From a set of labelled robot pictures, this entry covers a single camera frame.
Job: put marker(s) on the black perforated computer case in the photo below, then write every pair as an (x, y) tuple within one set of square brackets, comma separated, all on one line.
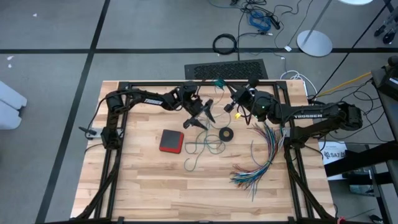
[(226, 70)]

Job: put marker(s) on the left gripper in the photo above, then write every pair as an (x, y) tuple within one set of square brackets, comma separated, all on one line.
[(194, 107)]

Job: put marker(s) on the grey lamp stand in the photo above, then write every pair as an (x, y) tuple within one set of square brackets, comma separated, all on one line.
[(314, 43)]

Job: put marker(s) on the black reel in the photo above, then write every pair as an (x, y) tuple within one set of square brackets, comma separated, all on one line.
[(221, 134)]

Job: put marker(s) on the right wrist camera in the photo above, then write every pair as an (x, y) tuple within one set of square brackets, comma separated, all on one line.
[(253, 82)]

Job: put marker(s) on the small yellow tag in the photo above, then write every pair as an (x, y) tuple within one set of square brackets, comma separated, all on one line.
[(237, 115)]

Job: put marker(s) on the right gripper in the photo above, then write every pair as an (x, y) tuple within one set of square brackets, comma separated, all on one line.
[(244, 97)]

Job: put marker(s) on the grey metal mounting bracket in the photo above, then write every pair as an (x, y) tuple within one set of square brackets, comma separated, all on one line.
[(286, 132)]

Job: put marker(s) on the black metal stand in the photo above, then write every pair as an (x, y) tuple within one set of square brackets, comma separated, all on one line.
[(360, 158)]

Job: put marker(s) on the red box with black base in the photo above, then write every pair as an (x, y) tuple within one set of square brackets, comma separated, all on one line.
[(171, 141)]

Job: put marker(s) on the white printed sign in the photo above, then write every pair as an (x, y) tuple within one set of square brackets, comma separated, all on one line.
[(334, 152)]

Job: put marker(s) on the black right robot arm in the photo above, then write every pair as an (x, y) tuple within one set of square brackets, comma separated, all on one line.
[(308, 115)]

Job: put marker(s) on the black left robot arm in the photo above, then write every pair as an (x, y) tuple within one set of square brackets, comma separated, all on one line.
[(152, 101)]

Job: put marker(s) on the white bulky object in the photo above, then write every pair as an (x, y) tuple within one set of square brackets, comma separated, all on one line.
[(11, 105)]

